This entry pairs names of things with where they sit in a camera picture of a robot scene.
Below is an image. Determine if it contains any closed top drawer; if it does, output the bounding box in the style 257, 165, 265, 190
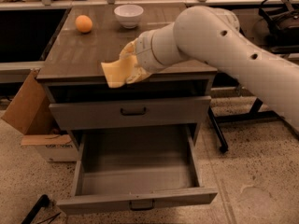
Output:
50, 96, 211, 130

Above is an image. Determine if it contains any yellow sponge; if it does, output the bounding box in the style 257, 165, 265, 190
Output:
101, 55, 137, 89

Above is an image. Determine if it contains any orange fruit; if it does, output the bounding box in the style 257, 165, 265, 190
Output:
75, 15, 93, 34

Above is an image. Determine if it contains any black side table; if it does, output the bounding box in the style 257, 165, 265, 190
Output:
206, 7, 299, 153

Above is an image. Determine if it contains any black headset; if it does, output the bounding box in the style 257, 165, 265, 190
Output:
258, 0, 299, 53

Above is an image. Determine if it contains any cardboard box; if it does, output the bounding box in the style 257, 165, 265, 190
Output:
2, 70, 78, 161

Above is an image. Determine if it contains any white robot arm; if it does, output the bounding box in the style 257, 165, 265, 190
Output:
120, 6, 299, 130

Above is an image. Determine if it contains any open middle drawer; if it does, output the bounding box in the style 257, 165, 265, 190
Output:
57, 124, 217, 216

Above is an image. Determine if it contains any black stand leg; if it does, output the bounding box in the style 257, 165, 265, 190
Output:
21, 194, 50, 224

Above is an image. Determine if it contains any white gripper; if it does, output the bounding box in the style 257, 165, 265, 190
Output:
119, 28, 169, 84

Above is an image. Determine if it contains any white bowl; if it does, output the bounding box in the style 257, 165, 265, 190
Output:
114, 4, 144, 29

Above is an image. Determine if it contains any grey drawer cabinet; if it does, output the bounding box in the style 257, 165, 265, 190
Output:
37, 4, 216, 144

